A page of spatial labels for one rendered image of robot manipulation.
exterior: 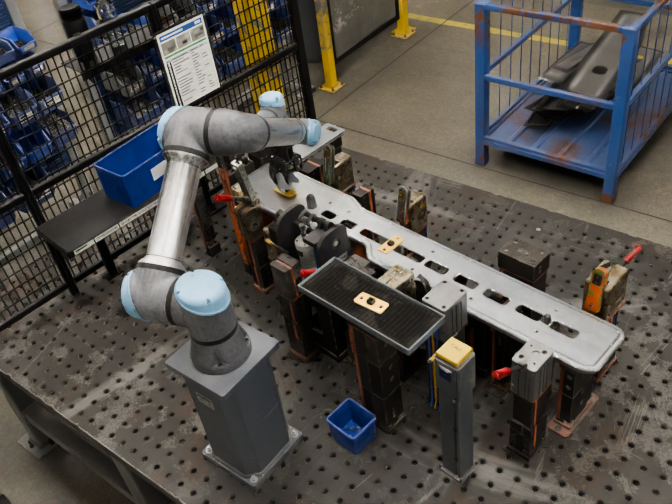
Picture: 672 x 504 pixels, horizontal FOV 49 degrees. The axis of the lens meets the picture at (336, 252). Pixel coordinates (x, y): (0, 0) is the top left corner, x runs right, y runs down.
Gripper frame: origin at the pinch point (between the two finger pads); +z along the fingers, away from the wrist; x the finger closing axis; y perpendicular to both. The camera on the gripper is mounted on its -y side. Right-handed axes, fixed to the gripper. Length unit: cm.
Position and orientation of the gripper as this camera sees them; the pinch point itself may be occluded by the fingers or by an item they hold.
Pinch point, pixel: (284, 187)
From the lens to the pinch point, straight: 250.5
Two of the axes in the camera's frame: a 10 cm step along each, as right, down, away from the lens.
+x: 6.9, -5.3, 5.0
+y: 7.2, 3.8, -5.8
